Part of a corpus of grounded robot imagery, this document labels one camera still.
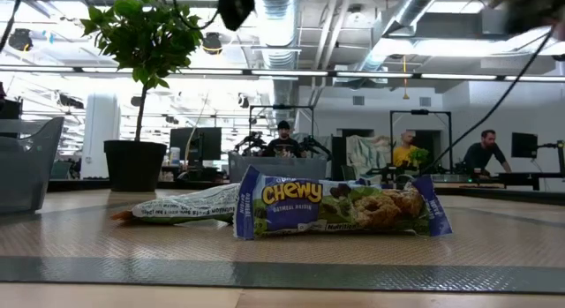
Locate yellow hanging pendant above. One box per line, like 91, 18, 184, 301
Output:
401, 55, 411, 101

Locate black hanging cable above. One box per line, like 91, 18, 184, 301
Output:
0, 0, 25, 53

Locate black box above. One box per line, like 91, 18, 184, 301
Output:
0, 98, 24, 134

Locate black background table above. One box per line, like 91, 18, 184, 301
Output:
497, 170, 565, 192

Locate white green draped cloth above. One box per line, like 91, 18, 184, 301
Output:
346, 134, 395, 185

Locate translucent grey plastic bin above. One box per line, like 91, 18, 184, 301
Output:
0, 116, 65, 214

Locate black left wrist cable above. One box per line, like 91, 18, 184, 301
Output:
169, 0, 221, 31

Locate green leafy potted tree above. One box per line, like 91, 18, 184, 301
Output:
79, 0, 205, 144

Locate small green plant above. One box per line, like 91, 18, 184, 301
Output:
408, 147, 431, 167

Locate person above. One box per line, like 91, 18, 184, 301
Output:
462, 129, 514, 177
263, 119, 308, 159
392, 130, 421, 169

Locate black table edge rail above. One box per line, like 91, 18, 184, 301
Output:
47, 178, 565, 207

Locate Chewy oatmeal raisin granola bar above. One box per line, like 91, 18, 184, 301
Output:
232, 164, 454, 242

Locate silver ventilation duct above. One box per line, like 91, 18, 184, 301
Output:
352, 0, 446, 76
253, 0, 302, 120

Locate black ceiling spot lamp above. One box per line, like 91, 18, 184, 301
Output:
7, 27, 34, 53
201, 32, 223, 56

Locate small black monitor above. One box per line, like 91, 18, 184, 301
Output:
510, 131, 539, 160

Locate black plant pot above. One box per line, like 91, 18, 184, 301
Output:
103, 139, 169, 193

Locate black computer monitor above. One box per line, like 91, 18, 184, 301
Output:
169, 126, 223, 162

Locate teal chair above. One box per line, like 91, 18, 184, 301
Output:
49, 160, 72, 180

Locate grey plastic bin with handle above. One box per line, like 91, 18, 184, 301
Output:
228, 151, 328, 183

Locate white linear ceiling light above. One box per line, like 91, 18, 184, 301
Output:
251, 69, 329, 78
335, 71, 414, 79
419, 72, 498, 81
503, 75, 565, 83
176, 68, 245, 76

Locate white green granola bar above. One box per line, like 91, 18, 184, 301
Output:
109, 183, 242, 226

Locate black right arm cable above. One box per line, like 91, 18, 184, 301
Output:
421, 28, 556, 175

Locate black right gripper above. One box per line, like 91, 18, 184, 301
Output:
501, 0, 565, 41

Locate black metal rig frame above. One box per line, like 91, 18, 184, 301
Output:
248, 103, 315, 144
389, 109, 454, 173

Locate white round pillar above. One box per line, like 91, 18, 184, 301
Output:
80, 91, 122, 180

